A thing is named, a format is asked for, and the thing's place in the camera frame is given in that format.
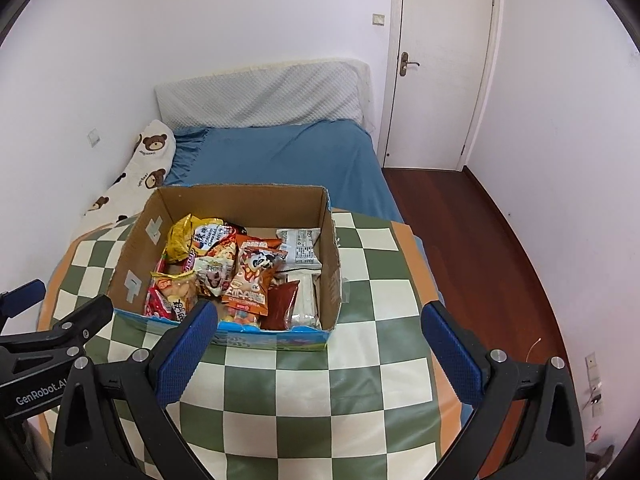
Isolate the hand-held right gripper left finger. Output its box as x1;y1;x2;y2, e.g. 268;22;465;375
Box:
50;300;221;480

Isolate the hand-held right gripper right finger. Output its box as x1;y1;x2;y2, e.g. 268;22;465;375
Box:
420;300;588;480

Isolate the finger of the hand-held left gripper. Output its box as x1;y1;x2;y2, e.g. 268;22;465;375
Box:
0;279;47;319
0;294;114;361

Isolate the red yellow snack packet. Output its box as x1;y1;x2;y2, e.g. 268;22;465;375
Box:
144;259;183;322

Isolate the yellow fish ball snack packet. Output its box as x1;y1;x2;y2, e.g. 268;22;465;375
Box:
150;270;199;323

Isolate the yellow crinkled snack packet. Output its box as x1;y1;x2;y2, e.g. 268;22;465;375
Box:
166;214;238;264

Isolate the cardboard box with blue-green print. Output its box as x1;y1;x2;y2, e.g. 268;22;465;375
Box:
107;184;346;353

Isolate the colourful candy packet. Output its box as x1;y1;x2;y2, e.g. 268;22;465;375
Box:
219;307;264;332

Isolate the white cartoon face snack packet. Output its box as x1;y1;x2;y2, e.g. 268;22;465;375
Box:
194;256;236;300

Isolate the orange cartoon panda snack packet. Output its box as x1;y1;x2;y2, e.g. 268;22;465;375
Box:
221;239;287;318

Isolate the dark red sauce packet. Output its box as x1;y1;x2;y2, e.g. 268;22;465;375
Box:
260;280;301;332

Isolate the long white snack packet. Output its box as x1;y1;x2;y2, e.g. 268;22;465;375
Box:
284;269;322;327

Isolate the green white checkered blanket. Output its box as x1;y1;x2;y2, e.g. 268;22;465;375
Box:
37;207;473;480

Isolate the white packet with black print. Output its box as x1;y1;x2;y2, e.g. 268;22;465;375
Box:
276;228;322;267

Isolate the bear print pillow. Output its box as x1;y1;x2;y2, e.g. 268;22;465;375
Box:
81;120;177;227

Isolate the bed with blue sheet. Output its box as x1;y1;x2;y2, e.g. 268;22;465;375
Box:
164;119;407;224

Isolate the white dotted headboard cushion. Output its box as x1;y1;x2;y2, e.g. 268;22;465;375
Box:
153;57;374;129

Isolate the white door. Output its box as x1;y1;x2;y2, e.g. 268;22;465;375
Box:
382;0;502;172

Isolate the white wall socket strip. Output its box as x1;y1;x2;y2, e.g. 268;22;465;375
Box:
584;352;609;419

